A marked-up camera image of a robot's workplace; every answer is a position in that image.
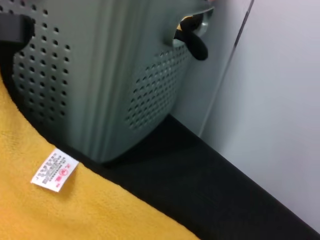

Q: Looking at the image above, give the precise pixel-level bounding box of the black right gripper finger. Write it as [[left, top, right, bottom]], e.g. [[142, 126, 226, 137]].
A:
[[0, 13, 35, 45]]

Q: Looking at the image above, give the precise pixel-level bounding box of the grey and yellow towel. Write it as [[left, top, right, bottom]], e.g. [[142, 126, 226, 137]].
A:
[[0, 37, 203, 240]]

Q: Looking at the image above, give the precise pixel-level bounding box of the grey perforated storage box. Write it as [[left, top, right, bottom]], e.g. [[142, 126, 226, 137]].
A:
[[0, 0, 216, 164]]

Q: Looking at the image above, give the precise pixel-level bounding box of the black towel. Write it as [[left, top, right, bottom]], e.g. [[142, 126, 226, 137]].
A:
[[173, 13, 210, 61]]

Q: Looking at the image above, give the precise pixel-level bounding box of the black tablecloth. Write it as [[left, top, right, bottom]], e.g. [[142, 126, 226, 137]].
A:
[[99, 113, 320, 240]]

